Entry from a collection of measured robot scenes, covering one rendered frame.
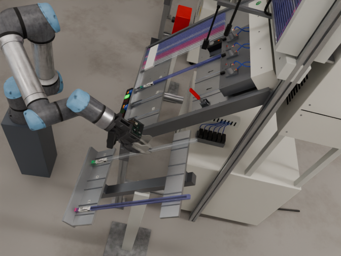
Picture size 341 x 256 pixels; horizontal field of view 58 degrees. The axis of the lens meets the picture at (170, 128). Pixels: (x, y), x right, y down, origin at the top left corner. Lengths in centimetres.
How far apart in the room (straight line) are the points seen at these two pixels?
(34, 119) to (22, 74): 17
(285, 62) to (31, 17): 91
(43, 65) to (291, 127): 109
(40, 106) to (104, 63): 178
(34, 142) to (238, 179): 112
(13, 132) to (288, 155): 149
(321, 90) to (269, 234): 134
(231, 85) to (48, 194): 141
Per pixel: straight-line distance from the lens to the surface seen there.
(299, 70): 104
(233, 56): 128
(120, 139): 112
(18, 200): 215
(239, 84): 117
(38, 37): 135
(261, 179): 166
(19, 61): 121
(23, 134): 180
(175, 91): 269
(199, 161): 158
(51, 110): 111
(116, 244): 199
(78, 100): 103
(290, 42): 100
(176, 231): 207
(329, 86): 116
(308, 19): 96
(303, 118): 127
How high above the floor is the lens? 193
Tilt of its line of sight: 52 degrees down
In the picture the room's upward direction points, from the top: 18 degrees clockwise
